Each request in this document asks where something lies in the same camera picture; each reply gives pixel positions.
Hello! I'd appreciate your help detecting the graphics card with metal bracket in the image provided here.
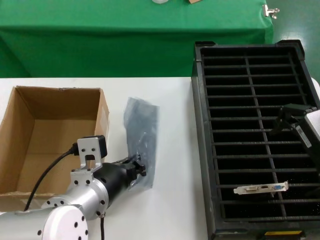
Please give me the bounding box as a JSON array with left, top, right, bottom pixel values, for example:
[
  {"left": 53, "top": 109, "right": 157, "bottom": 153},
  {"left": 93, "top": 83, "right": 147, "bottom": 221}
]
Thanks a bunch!
[{"left": 233, "top": 180, "right": 290, "bottom": 195}]

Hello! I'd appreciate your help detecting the black camera cable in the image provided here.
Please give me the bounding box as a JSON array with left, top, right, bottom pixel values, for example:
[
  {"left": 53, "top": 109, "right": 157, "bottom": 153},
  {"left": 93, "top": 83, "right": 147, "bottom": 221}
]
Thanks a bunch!
[{"left": 24, "top": 142, "right": 80, "bottom": 212}]

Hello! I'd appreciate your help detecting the large brown cardboard box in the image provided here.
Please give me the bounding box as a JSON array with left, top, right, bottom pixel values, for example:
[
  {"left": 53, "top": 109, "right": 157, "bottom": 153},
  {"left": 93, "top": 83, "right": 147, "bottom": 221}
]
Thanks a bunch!
[{"left": 0, "top": 85, "right": 111, "bottom": 201}]

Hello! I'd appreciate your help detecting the green tablecloth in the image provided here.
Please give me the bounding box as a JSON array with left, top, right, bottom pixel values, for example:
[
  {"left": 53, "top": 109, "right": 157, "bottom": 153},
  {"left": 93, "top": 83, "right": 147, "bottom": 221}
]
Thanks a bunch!
[{"left": 0, "top": 0, "right": 275, "bottom": 79}]

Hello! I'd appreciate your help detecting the silver binder clip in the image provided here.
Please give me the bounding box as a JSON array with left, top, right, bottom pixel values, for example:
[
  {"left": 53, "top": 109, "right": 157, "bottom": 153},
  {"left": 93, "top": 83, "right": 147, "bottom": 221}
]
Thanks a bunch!
[{"left": 262, "top": 4, "right": 281, "bottom": 20}]

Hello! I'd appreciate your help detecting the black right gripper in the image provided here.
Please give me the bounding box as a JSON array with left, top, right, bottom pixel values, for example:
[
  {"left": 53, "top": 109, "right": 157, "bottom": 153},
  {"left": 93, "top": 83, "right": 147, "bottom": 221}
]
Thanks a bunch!
[{"left": 271, "top": 103, "right": 320, "bottom": 162}]

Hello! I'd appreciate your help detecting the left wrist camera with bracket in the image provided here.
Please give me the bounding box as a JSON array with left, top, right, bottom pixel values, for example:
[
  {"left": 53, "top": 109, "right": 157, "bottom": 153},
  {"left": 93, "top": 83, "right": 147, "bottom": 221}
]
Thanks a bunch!
[{"left": 70, "top": 134, "right": 109, "bottom": 186}]

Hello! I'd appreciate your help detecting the grey antistatic plastic bag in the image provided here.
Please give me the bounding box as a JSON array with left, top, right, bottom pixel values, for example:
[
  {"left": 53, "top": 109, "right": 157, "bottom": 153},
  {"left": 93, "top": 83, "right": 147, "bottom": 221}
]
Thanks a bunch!
[{"left": 123, "top": 96, "right": 161, "bottom": 193}]

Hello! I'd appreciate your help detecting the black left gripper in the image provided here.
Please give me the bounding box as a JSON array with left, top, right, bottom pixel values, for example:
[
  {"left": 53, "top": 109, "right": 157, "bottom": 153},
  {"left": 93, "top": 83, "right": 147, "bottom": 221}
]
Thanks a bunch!
[{"left": 101, "top": 155, "right": 148, "bottom": 201}]

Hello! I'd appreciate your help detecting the black slotted plastic container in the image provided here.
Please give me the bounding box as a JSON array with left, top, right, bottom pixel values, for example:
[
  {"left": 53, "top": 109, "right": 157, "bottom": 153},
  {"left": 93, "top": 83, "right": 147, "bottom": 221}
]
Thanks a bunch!
[{"left": 191, "top": 39, "right": 320, "bottom": 240}]

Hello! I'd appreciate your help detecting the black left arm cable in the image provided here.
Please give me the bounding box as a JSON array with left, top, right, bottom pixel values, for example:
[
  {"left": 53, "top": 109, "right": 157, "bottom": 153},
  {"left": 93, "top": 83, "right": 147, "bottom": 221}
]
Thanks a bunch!
[{"left": 99, "top": 213, "right": 107, "bottom": 240}]

